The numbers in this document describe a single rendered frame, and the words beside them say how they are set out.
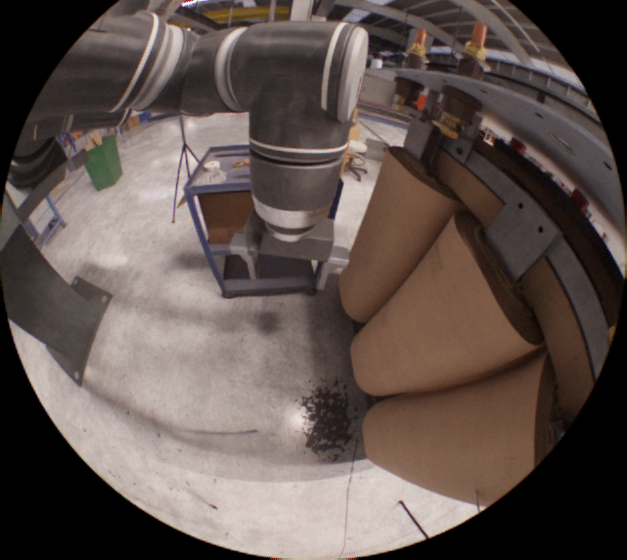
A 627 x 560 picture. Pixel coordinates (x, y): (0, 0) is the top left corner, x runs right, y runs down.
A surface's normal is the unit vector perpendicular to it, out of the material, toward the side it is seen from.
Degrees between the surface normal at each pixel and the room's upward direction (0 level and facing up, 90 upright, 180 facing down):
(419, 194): 90
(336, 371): 0
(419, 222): 90
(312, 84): 107
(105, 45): 97
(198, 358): 0
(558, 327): 90
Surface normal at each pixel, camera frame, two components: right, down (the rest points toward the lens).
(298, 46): -0.23, 0.46
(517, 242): -0.99, -0.02
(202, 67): -0.27, 0.63
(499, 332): -0.85, 0.30
